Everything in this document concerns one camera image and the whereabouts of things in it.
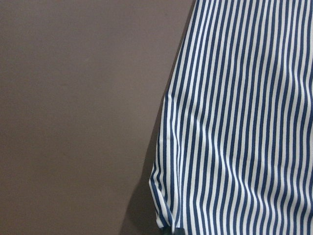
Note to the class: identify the navy white striped polo shirt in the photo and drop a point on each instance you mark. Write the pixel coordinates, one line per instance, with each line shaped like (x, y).
(234, 152)

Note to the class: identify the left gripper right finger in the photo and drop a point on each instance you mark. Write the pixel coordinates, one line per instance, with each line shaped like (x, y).
(179, 231)

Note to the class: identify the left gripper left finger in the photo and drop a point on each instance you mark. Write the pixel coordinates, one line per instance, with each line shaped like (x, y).
(166, 231)

